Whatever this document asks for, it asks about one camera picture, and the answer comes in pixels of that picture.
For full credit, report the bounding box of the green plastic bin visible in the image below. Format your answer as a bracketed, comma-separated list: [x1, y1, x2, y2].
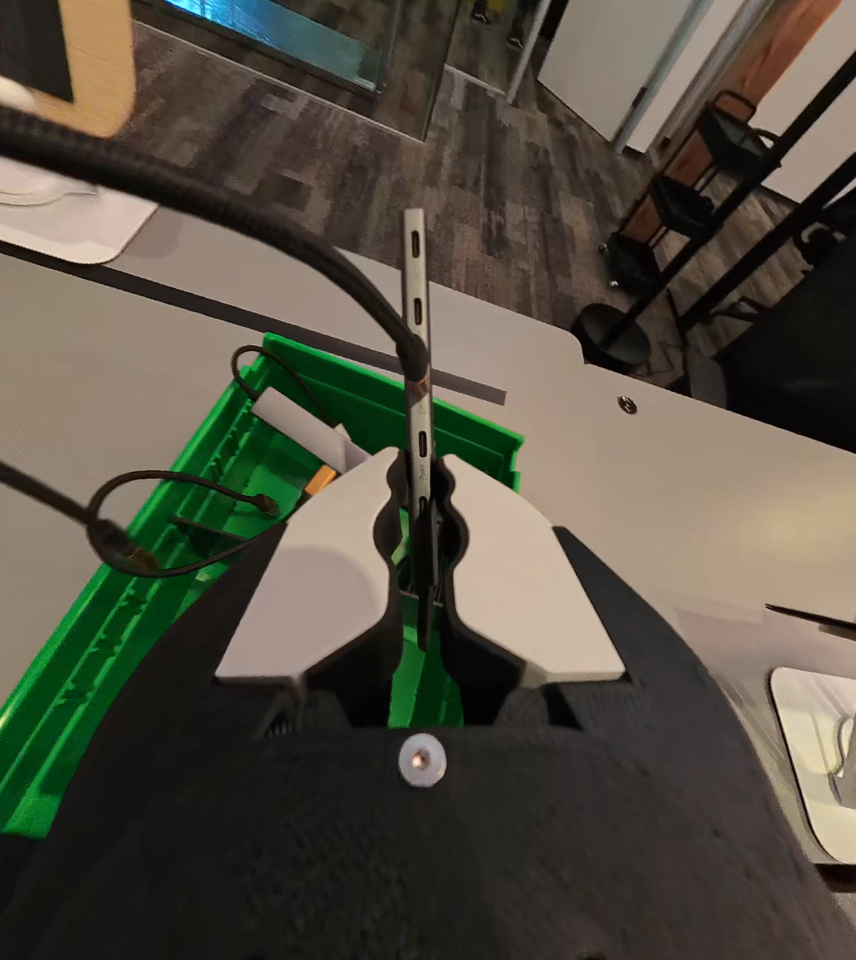
[0, 332, 526, 840]

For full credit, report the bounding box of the black pole floor stand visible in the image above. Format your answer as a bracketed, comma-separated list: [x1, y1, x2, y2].
[570, 0, 856, 376]

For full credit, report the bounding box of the grey usb hub with cable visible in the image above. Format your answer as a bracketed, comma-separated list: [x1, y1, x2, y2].
[402, 207, 450, 652]

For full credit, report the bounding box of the white usb adapter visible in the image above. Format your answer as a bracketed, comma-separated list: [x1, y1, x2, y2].
[230, 343, 370, 475]

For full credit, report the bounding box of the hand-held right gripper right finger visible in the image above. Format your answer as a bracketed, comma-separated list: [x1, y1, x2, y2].
[437, 452, 629, 689]

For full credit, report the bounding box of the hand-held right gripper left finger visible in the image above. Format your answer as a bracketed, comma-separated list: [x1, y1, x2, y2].
[214, 447, 405, 682]

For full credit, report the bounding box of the black cable with orange plug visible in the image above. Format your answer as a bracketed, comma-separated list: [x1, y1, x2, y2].
[89, 463, 340, 580]
[0, 88, 432, 579]

